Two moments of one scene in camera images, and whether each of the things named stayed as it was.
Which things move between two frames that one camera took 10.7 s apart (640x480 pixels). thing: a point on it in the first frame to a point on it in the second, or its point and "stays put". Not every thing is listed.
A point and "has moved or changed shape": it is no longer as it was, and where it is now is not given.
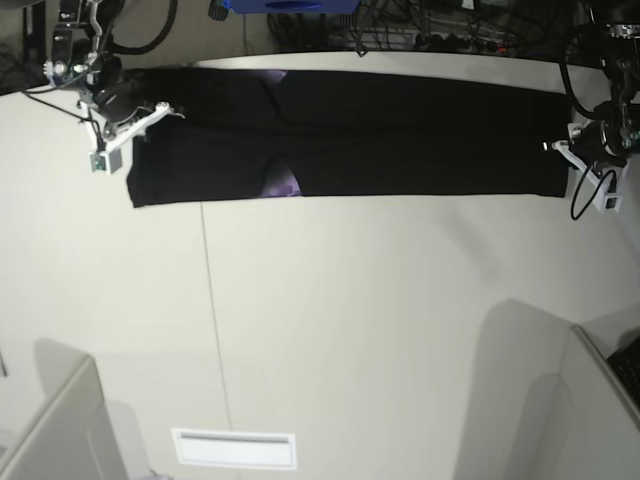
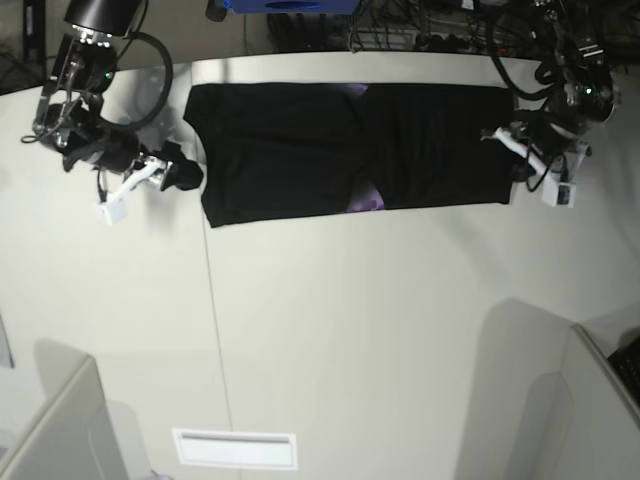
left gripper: x=118 y=101 to x=116 y=152
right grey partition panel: x=582 y=422 stays put
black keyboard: x=626 y=363 stays put
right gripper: x=603 y=141 to x=551 y=135
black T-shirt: x=276 y=133 has moved or changed shape
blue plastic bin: x=291 y=6 stays put
